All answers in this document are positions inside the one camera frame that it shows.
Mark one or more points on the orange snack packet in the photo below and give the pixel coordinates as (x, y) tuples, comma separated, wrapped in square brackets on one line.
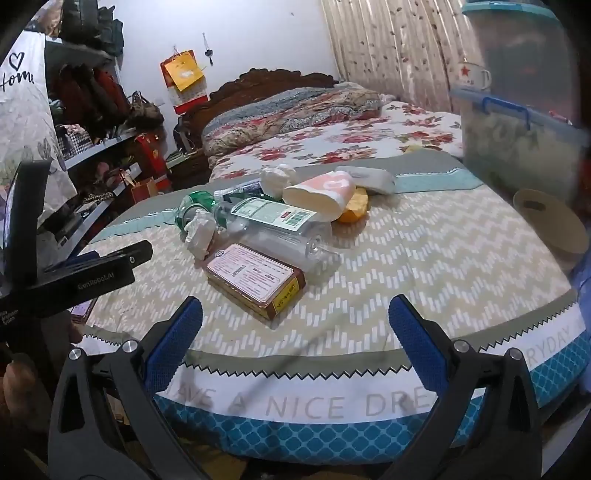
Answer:
[(355, 207)]

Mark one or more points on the red gift box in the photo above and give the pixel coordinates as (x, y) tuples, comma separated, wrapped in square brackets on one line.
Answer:
[(150, 154)]

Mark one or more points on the red wall calendar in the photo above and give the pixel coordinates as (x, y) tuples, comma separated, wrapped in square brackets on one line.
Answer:
[(189, 101)]

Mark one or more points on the dark wooden nightstand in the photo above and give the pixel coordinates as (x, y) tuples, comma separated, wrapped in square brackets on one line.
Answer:
[(189, 170)]

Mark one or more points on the green plastic bottle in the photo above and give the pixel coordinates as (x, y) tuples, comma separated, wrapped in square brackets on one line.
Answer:
[(194, 205)]

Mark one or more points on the white tissue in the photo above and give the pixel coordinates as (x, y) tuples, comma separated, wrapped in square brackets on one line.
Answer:
[(277, 180), (201, 233)]

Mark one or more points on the yellow paper bag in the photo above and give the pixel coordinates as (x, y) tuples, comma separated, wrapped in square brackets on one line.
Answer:
[(184, 71)]

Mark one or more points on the clear storage box teal lid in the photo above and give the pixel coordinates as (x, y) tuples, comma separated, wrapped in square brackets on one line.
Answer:
[(521, 50)]

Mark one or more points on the crushed clear plastic bottle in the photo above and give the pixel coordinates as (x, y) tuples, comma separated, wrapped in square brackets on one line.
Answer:
[(242, 189)]

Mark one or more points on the white enamel mug red star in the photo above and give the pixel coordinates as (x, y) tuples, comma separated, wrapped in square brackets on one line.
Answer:
[(473, 76)]

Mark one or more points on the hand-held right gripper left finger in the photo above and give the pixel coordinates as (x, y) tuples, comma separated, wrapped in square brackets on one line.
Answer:
[(175, 339)]

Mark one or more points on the zigzag patterned blanket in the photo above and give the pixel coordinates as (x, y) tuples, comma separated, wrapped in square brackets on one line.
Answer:
[(415, 267)]

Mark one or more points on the person's left hand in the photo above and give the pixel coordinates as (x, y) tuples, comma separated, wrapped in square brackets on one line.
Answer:
[(16, 385)]

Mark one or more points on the folded patchwork quilt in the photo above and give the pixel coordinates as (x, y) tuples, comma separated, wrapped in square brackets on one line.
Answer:
[(286, 115)]

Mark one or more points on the pink paper cup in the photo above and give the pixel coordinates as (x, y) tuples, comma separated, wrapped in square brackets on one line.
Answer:
[(318, 196)]

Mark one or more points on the storage shelf with bags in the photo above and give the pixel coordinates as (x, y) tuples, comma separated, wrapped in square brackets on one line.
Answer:
[(92, 101)]

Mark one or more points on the beige waste bin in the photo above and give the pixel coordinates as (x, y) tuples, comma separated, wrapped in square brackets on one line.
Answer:
[(549, 230)]

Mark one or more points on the brown handbag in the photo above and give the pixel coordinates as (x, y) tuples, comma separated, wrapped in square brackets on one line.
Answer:
[(143, 113)]

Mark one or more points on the yellow cloth piece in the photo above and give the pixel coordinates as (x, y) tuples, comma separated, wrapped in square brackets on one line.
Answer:
[(413, 148)]

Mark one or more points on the white printed cloth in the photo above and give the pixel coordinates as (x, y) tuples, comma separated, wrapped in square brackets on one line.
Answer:
[(27, 120)]

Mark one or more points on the floral bedsheet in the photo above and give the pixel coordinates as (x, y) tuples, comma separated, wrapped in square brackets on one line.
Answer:
[(369, 134)]

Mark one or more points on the carved wooden headboard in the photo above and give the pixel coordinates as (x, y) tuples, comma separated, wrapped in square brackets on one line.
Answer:
[(258, 81)]

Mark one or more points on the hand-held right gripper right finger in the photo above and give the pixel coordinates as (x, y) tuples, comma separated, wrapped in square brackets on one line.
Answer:
[(415, 341)]

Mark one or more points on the floral curtain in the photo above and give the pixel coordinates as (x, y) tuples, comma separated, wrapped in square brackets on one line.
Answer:
[(392, 50)]

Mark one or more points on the brown cardboard box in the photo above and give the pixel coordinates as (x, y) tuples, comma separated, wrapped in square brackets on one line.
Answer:
[(254, 281)]

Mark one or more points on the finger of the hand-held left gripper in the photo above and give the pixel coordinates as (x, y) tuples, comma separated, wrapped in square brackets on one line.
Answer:
[(120, 256), (87, 286)]

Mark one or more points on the brown paper bag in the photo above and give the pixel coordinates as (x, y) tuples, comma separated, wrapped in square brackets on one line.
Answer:
[(144, 188)]

